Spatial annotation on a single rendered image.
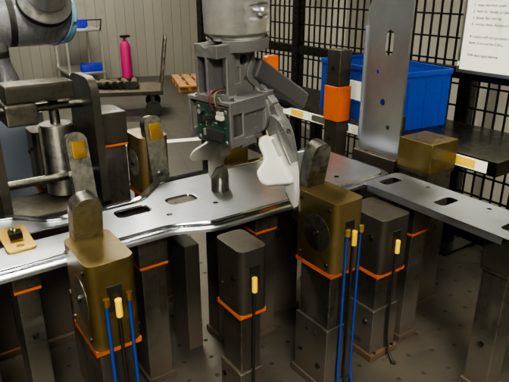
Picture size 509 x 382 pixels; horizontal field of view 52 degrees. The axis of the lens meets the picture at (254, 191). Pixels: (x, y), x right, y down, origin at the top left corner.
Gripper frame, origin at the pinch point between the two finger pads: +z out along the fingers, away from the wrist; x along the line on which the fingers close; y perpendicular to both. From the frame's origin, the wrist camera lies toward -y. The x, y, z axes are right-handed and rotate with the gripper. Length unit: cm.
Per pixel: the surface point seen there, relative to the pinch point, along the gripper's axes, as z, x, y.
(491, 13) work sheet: -16, -1, -77
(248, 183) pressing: 9.5, -17.7, -16.9
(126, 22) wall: 58, -661, -423
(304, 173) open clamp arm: 2.3, -2.2, -13.6
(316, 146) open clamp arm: -2.2, -0.6, -14.2
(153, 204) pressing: 8.7, -22.5, 0.6
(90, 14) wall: 44, -686, -381
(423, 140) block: 4.7, 1.6, -45.4
